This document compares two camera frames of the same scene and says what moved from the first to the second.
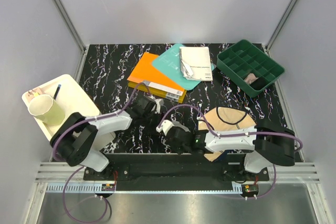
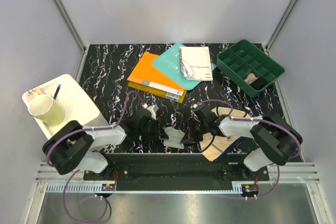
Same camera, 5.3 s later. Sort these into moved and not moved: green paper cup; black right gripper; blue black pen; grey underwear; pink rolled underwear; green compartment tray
Moved: black right gripper; grey underwear
Not moved: green compartment tray; pink rolled underwear; blue black pen; green paper cup
